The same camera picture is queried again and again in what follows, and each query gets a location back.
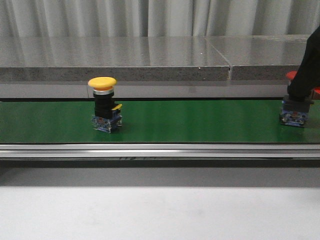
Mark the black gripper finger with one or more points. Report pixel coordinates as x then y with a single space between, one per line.
308 73

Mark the red mushroom push button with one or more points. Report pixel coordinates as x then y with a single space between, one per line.
294 113

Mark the yellow mushroom push button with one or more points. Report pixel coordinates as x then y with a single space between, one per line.
107 114

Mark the red object behind counter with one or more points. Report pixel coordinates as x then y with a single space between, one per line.
315 94

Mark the grey stone counter slab right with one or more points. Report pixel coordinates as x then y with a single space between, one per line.
260 57

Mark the grey stone counter slab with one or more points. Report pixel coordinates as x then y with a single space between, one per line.
260 57
128 59

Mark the white counter base panel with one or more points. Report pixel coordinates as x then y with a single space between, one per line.
143 89

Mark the green conveyor belt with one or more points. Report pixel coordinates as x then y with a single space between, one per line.
163 121

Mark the grey pleated curtain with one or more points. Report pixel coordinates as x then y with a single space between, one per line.
157 18

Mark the aluminium conveyor side rail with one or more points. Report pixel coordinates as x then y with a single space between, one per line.
161 150

